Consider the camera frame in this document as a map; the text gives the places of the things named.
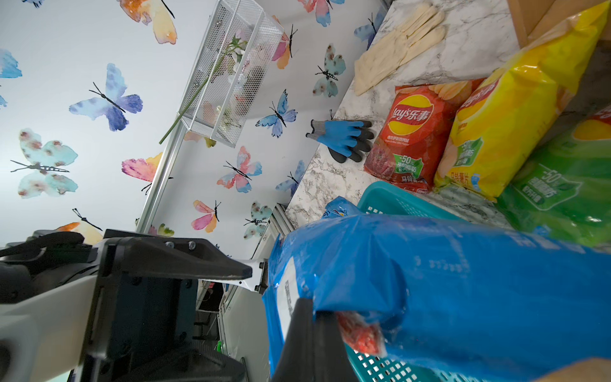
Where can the yellow Lay's chips bag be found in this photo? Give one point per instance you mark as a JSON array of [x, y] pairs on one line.
[[499, 126]]

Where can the dark blue chips bag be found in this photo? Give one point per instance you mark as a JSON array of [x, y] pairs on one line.
[[487, 302]]

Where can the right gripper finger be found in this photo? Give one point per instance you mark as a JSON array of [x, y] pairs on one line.
[[314, 349]]

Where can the blue black work glove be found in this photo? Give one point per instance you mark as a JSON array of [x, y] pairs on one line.
[[345, 139]]

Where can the teal plastic basket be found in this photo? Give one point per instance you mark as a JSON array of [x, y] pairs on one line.
[[384, 198]]

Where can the pink artificial flower stem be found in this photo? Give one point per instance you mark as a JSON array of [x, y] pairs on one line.
[[213, 74]]

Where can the green Lay's chips bag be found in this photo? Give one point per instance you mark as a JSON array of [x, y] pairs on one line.
[[563, 189]]

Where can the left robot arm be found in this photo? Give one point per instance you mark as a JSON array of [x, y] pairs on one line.
[[120, 310]]

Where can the white mesh wall basket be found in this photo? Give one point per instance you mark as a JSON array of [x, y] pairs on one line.
[[264, 35]]

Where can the wooden shelf stand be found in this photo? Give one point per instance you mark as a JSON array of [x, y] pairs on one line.
[[533, 18]]

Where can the red Lay's chips bag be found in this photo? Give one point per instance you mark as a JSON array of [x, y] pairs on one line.
[[410, 146]]

